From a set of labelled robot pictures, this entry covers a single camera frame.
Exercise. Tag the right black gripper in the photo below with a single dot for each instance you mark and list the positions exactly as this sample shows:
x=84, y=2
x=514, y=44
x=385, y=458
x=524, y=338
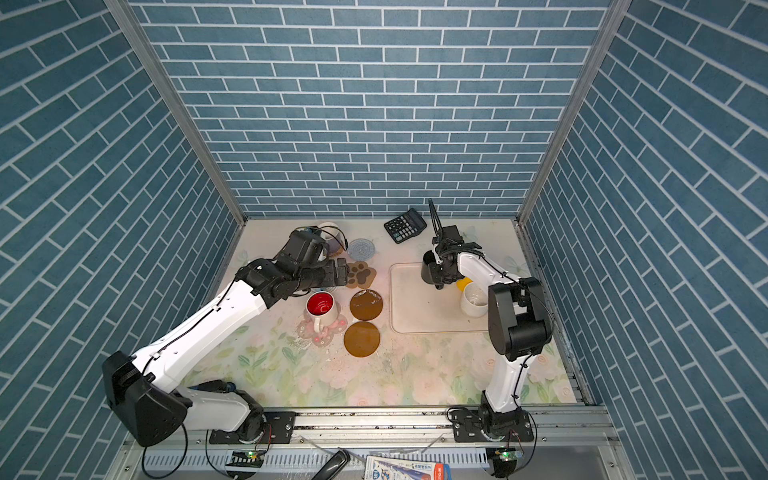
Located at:
x=434, y=268

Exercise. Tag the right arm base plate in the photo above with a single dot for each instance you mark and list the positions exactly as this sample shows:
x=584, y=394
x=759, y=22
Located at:
x=473, y=426

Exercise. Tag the pink flower coaster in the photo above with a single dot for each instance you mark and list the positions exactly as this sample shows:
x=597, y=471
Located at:
x=306, y=331

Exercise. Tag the black mug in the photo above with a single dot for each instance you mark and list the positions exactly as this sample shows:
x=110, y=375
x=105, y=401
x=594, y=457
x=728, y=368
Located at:
x=431, y=270

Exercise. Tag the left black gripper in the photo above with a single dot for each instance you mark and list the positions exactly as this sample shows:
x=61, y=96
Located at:
x=331, y=277

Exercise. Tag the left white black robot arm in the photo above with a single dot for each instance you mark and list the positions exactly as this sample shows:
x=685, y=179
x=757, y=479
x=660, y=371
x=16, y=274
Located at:
x=144, y=389

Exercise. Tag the printed paper box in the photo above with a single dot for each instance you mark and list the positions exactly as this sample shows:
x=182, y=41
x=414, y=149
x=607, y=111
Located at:
x=380, y=468

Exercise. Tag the amber glossy round coaster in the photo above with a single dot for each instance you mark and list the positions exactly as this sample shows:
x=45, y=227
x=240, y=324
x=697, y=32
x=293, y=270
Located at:
x=366, y=305

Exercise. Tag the yellow mug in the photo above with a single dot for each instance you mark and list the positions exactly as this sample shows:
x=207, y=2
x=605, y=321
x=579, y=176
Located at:
x=463, y=283

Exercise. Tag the beige rectangular tray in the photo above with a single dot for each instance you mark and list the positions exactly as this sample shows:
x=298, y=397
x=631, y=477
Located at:
x=417, y=307

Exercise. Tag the black handheld device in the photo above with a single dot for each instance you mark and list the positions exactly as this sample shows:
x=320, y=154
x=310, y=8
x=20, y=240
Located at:
x=335, y=465

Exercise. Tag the black desk calculator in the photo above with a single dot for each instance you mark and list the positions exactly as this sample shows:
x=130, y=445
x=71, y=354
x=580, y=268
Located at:
x=406, y=226

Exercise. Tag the lilac mug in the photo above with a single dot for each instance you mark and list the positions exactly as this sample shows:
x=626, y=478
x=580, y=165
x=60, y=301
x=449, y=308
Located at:
x=334, y=238

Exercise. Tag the white mug red inside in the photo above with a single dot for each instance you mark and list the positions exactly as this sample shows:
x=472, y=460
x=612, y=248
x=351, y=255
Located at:
x=321, y=311

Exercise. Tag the brown paw print coaster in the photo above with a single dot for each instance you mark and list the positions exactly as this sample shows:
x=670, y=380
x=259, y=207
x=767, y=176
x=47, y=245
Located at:
x=360, y=275

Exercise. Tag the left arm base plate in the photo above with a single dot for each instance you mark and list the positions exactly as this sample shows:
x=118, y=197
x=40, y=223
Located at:
x=275, y=427

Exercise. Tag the blue woven round coaster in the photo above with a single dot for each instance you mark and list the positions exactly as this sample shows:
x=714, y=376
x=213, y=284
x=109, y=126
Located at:
x=361, y=249

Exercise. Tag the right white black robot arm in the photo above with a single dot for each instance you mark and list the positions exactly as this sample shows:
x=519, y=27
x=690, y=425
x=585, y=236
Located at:
x=519, y=322

